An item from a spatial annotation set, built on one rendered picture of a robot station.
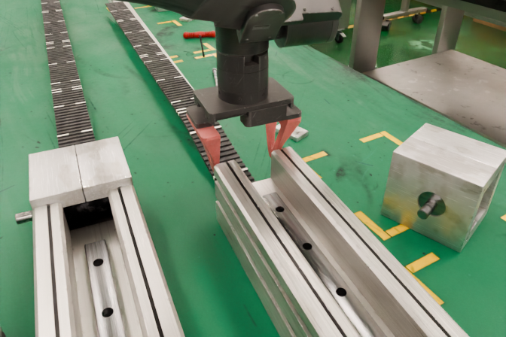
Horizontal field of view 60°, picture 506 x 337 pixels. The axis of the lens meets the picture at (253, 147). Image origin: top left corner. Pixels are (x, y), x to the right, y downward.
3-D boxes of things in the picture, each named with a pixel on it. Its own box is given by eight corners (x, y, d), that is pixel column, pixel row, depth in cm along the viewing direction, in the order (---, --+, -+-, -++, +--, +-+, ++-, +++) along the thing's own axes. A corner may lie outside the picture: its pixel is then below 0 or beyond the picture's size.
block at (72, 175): (28, 223, 54) (4, 159, 49) (129, 197, 59) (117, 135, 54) (28, 274, 48) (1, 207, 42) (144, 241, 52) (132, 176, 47)
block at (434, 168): (370, 223, 54) (382, 159, 49) (411, 182, 61) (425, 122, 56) (451, 265, 49) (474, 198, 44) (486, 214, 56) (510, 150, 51)
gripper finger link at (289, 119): (300, 168, 56) (304, 101, 50) (247, 181, 53) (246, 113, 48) (275, 141, 61) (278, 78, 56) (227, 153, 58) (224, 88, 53)
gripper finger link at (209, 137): (262, 177, 54) (263, 109, 49) (206, 192, 52) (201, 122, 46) (242, 150, 59) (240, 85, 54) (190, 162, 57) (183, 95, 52)
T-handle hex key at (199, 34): (183, 37, 112) (182, 31, 111) (216, 36, 113) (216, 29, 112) (185, 61, 99) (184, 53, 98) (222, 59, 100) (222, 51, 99)
